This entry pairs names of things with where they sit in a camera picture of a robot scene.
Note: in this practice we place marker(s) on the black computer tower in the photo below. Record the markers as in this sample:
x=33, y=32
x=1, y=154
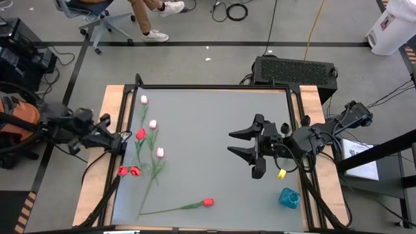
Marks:
x=19, y=65

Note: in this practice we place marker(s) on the person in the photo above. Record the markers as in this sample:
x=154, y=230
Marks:
x=141, y=16

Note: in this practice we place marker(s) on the black equipment box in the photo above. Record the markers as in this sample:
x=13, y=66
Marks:
x=16, y=32

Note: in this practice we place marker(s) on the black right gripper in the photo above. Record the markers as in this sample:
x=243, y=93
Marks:
x=273, y=143

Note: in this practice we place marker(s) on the red artificial tulip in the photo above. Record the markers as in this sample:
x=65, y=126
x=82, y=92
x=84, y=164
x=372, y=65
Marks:
x=135, y=171
x=141, y=134
x=123, y=171
x=208, y=202

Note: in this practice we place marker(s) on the black artificial tulip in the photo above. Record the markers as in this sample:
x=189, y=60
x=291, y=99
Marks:
x=285, y=128
x=305, y=121

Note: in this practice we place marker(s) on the white paper sheet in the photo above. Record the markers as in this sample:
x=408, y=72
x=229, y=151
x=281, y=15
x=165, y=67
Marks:
x=360, y=159

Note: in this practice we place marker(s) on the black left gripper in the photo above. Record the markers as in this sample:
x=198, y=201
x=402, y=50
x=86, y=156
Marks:
x=102, y=138

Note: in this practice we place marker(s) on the orange black vacuum cleaner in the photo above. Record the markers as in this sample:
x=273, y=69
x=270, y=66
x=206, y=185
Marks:
x=19, y=113

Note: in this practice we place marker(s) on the grey office chair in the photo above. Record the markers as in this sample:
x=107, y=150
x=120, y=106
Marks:
x=94, y=9

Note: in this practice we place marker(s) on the pink artificial tulip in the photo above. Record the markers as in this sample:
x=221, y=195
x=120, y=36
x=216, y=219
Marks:
x=152, y=124
x=144, y=99
x=160, y=152

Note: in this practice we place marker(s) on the white bin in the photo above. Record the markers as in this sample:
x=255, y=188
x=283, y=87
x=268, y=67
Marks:
x=393, y=29

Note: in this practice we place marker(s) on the black perforated computer case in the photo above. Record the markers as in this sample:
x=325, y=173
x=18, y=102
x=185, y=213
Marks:
x=292, y=73

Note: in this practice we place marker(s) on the clear glass vase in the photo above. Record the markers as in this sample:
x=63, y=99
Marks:
x=147, y=167

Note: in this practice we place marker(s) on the dark grey side table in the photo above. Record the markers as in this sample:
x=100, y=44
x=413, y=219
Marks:
x=390, y=175

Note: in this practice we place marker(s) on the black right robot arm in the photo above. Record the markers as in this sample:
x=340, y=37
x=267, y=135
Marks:
x=354, y=113

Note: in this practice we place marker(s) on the black metal table frame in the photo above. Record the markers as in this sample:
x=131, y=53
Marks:
x=211, y=86

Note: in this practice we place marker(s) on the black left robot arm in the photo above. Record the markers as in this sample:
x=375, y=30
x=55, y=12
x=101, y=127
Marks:
x=65, y=123

